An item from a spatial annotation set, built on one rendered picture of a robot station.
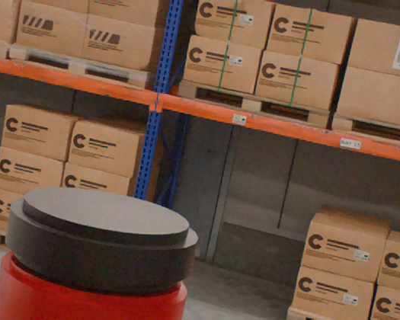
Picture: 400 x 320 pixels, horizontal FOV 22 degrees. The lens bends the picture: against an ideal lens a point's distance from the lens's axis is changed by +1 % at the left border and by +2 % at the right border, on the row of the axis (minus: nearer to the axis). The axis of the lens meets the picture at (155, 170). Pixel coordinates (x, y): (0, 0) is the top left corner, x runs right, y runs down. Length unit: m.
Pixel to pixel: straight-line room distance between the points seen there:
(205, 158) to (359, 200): 1.44
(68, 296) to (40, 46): 8.16
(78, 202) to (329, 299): 7.86
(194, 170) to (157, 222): 9.14
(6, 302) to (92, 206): 0.03
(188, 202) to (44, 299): 9.21
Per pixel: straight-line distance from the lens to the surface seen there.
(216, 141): 9.32
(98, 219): 0.25
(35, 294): 0.25
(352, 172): 9.22
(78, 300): 0.25
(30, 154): 8.55
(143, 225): 0.25
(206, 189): 9.40
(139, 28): 8.11
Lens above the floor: 2.40
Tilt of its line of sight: 10 degrees down
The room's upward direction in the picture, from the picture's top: 11 degrees clockwise
